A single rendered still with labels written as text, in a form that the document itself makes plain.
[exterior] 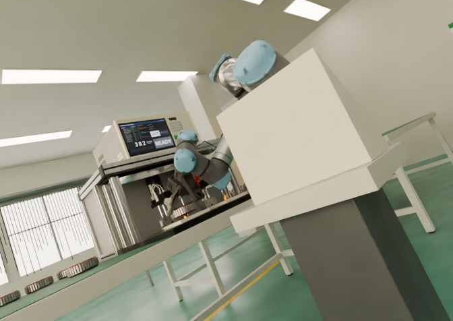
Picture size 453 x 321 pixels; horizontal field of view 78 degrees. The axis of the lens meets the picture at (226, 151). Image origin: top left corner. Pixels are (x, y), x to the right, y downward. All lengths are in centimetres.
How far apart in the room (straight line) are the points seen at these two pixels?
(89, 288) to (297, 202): 52
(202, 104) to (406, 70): 374
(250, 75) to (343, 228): 40
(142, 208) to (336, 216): 101
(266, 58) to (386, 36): 559
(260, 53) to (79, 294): 70
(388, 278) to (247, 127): 39
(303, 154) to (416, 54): 560
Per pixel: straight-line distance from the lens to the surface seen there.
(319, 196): 52
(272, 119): 58
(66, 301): 79
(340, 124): 53
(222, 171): 101
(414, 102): 609
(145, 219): 142
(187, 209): 117
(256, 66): 71
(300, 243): 66
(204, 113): 552
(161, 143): 144
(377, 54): 626
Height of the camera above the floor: 79
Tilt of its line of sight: 9 degrees up
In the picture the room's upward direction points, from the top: 24 degrees counter-clockwise
